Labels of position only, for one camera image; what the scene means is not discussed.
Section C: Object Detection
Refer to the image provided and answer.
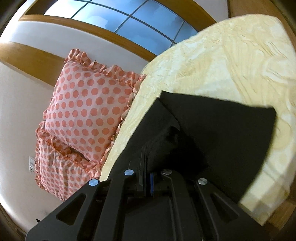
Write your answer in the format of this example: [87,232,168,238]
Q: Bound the left polka dot pillow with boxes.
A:
[35,121,102,201]

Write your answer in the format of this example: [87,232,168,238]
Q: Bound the polka dot pillow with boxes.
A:
[35,121,102,201]
[44,49,145,165]

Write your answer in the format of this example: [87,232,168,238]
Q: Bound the wooden framed window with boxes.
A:
[1,1,216,85]

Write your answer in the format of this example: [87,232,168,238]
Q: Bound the white wall switch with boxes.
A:
[29,156,36,173]

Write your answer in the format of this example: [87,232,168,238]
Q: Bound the black pants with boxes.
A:
[106,90,278,241]

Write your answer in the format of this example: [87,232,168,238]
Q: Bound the cream patterned bed sheet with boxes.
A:
[100,15,295,225]

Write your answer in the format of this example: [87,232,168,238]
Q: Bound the right polka dot pillow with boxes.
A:
[44,49,145,165]

